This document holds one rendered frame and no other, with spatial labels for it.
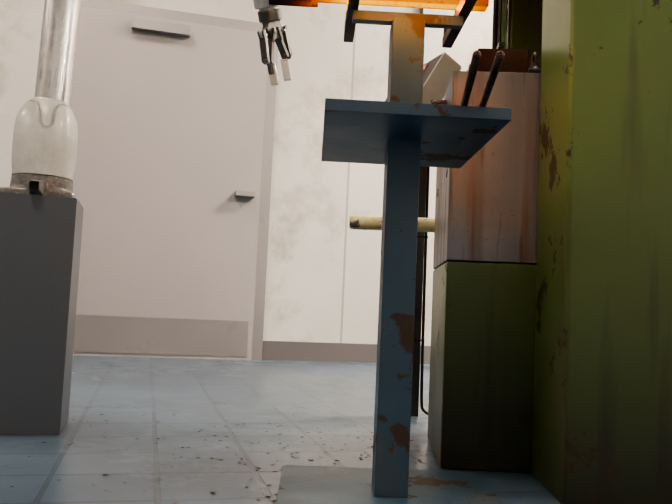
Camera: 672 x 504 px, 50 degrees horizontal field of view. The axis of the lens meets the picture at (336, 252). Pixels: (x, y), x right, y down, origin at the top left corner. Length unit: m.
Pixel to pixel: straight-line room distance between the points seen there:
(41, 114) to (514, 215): 1.23
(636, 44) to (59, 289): 1.44
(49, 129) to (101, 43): 2.76
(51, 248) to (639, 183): 1.38
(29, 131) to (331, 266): 2.97
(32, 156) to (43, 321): 0.42
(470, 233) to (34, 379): 1.13
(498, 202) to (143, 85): 3.30
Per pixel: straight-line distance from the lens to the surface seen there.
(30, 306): 1.95
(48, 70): 2.29
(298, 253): 4.63
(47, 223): 1.95
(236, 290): 4.51
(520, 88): 1.75
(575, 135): 1.47
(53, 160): 2.00
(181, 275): 4.48
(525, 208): 1.69
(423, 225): 2.23
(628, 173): 1.48
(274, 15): 2.34
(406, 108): 1.17
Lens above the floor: 0.35
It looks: 4 degrees up
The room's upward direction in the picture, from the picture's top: 3 degrees clockwise
